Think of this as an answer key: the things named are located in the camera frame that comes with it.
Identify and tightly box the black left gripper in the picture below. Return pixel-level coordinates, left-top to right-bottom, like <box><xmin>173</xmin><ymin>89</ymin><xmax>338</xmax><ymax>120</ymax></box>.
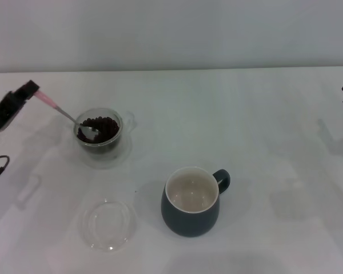
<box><xmin>0</xmin><ymin>79</ymin><xmax>40</xmax><ymax>142</ymax></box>

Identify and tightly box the pink-handled metal spoon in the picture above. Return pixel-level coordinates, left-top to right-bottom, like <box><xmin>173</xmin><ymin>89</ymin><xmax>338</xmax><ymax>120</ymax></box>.
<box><xmin>34</xmin><ymin>90</ymin><xmax>99</xmax><ymax>142</ymax></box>

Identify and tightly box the dark green ceramic mug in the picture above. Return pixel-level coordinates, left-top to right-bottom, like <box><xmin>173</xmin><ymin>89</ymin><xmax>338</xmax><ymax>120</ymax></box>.
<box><xmin>161</xmin><ymin>166</ymin><xmax>232</xmax><ymax>237</ymax></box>

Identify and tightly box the coffee bean heap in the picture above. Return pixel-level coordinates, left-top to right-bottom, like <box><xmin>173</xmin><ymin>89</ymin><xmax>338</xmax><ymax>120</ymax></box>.
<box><xmin>77</xmin><ymin>116</ymin><xmax>120</xmax><ymax>144</ymax></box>

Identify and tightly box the double-wall glass cup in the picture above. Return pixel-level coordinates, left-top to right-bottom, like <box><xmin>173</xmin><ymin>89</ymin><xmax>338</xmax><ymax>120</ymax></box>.
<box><xmin>72</xmin><ymin>107</ymin><xmax>138</xmax><ymax>155</ymax></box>

